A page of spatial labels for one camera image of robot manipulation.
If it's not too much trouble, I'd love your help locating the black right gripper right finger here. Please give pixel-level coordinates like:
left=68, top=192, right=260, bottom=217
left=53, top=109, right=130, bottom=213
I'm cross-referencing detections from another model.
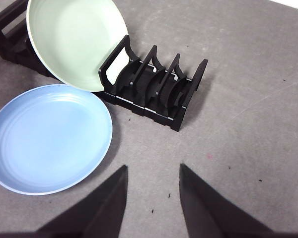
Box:
left=179, top=163, right=276, bottom=238

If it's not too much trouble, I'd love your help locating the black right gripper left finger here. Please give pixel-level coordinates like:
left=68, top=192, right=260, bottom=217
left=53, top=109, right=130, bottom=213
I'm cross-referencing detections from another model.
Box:
left=36, top=165, right=129, bottom=238

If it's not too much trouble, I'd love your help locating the blue plate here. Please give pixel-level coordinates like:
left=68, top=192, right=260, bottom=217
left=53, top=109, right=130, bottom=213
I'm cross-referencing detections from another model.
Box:
left=0, top=84, right=114, bottom=195

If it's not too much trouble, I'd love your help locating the green plate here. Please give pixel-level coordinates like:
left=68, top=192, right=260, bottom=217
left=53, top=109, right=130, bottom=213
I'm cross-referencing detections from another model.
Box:
left=26, top=0, right=129, bottom=93

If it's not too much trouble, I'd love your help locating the black plate rack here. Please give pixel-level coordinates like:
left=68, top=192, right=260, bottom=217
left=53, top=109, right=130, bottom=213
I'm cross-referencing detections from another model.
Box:
left=0, top=0, right=209, bottom=132

